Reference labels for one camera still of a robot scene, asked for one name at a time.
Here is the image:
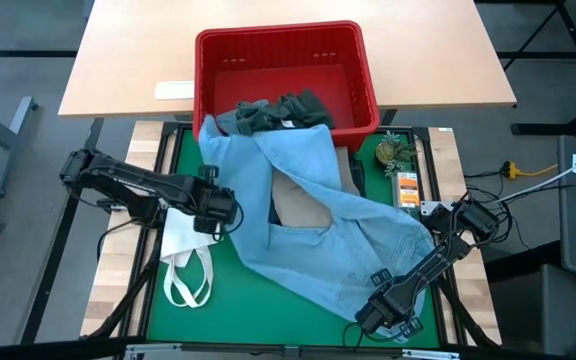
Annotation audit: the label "green table mat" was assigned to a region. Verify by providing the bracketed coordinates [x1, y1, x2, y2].
[146, 128, 440, 350]

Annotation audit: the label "dark green garment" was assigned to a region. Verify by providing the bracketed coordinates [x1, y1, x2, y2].
[235, 88, 336, 137]

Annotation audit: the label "grey box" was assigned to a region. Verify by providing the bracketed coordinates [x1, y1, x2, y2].
[487, 263, 576, 356]

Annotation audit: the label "pale blue denim garment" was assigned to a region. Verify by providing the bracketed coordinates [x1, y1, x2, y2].
[197, 112, 438, 345]

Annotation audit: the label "small artificial potted plant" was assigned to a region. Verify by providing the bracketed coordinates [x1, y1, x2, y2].
[374, 130, 418, 177]

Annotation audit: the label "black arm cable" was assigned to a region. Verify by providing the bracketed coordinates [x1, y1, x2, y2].
[341, 322, 369, 351]
[212, 198, 245, 242]

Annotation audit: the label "black metal stand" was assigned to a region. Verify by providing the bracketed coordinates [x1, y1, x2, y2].
[497, 0, 576, 136]

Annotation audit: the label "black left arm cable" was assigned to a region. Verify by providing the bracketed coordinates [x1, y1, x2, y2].
[212, 198, 245, 242]

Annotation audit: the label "silver frame bracket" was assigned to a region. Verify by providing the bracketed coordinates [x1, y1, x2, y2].
[123, 343, 169, 360]
[401, 348, 460, 360]

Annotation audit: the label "orange and white card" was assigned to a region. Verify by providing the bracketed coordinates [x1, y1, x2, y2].
[391, 170, 422, 210]

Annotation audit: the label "beige garment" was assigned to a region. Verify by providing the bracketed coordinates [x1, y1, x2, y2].
[271, 147, 362, 230]

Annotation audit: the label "yellow floor cable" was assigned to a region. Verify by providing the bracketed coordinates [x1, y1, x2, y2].
[502, 160, 559, 180]

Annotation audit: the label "black cable bundle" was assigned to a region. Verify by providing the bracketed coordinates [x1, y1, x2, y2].
[462, 169, 519, 246]

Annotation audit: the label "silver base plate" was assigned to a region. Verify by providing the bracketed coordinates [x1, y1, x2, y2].
[420, 199, 444, 217]

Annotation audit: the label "grey metal stand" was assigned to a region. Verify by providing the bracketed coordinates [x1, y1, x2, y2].
[0, 96, 39, 199]

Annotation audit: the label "black diagonal strut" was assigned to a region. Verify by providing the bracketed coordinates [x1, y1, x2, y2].
[87, 244, 162, 339]
[437, 279, 500, 349]

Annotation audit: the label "light wood table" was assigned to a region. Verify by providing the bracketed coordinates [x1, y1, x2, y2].
[57, 0, 518, 120]

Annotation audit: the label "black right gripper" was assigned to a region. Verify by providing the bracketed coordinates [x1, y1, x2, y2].
[355, 268, 425, 340]

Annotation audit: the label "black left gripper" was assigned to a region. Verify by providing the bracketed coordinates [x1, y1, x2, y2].
[190, 163, 242, 236]

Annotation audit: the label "white paper label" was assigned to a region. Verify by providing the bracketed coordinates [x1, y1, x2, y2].
[153, 80, 197, 101]

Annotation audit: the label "black aluminium table frame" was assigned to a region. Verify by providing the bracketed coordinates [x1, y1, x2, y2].
[80, 121, 502, 360]

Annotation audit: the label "dark blue denim jeans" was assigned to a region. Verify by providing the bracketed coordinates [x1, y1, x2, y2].
[266, 152, 369, 226]

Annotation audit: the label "cream canvas tote bag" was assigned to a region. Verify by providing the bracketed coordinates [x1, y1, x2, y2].
[160, 207, 222, 309]

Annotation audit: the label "red plastic laundry bin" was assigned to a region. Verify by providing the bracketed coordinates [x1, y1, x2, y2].
[192, 19, 382, 154]

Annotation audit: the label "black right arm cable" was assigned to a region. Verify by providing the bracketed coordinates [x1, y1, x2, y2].
[341, 322, 369, 351]

